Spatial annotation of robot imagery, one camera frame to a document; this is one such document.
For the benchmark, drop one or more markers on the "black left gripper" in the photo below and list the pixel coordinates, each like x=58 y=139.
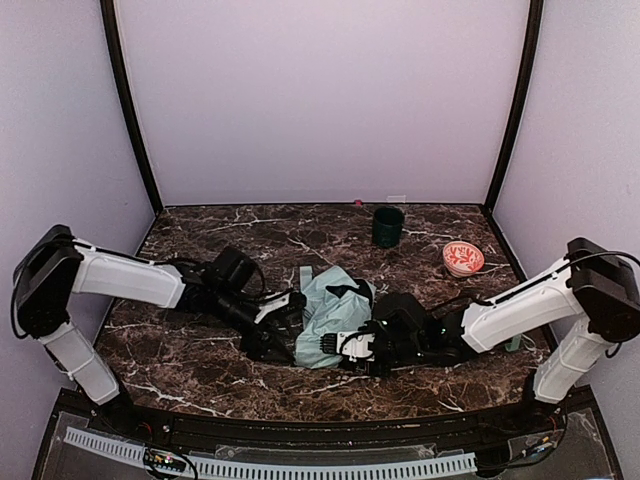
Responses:
x=273 y=338

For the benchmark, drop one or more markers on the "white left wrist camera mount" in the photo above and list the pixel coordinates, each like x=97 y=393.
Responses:
x=281 y=307

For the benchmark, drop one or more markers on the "black frame post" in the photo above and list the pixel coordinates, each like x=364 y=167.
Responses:
x=128 y=109
x=525 y=70

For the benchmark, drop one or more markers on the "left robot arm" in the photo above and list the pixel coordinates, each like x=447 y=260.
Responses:
x=61 y=266

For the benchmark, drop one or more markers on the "left black frame post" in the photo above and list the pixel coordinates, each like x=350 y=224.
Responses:
x=128 y=109

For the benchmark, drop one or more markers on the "grey slotted cable duct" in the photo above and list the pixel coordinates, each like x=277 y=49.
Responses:
x=255 y=463

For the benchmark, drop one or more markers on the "red white patterned bowl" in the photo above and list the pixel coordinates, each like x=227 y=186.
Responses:
x=462 y=259

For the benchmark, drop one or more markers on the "black cylindrical cup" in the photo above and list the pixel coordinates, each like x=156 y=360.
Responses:
x=387 y=226

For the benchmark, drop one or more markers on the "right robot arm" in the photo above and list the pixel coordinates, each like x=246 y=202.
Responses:
x=595 y=288

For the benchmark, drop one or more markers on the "black curved front rail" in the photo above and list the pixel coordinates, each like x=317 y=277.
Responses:
x=488 y=428

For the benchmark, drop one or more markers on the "right black frame post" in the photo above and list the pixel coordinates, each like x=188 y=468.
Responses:
x=525 y=70

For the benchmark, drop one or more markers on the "mint green folding umbrella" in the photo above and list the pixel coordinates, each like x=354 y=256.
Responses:
x=337 y=302

